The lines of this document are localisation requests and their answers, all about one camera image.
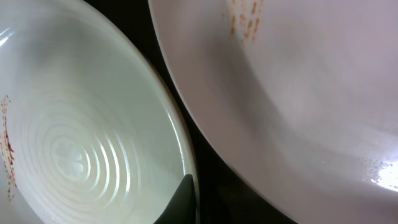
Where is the brown serving tray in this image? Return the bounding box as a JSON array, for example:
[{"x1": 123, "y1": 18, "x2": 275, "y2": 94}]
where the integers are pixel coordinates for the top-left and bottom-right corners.
[{"x1": 86, "y1": 0, "x2": 292, "y2": 224}]

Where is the pink plate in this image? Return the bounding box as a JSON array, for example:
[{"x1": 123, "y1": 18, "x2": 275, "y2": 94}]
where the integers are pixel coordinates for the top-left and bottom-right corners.
[{"x1": 149, "y1": 0, "x2": 397, "y2": 223}]

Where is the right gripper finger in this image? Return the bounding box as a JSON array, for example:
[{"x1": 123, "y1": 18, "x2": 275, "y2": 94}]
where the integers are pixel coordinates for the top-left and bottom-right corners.
[{"x1": 154, "y1": 174, "x2": 196, "y2": 224}]

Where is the cream white plate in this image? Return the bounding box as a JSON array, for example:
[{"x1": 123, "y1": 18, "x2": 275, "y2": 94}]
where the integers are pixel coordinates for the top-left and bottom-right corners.
[{"x1": 1, "y1": 1, "x2": 199, "y2": 223}]

